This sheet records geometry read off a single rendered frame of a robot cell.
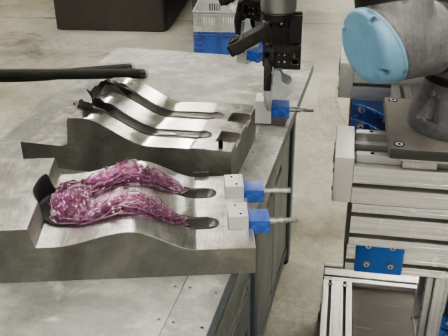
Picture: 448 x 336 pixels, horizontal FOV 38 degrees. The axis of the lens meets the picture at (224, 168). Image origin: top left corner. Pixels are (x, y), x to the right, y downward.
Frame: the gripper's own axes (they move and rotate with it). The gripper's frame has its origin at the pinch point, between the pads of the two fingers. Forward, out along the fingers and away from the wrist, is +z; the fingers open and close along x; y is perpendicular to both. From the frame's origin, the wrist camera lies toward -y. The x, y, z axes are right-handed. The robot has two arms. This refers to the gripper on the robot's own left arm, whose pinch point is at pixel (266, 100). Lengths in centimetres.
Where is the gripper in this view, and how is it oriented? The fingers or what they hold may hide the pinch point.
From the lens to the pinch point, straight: 145.8
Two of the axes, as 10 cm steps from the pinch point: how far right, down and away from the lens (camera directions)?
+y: 9.9, 0.4, -1.0
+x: 1.1, -4.7, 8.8
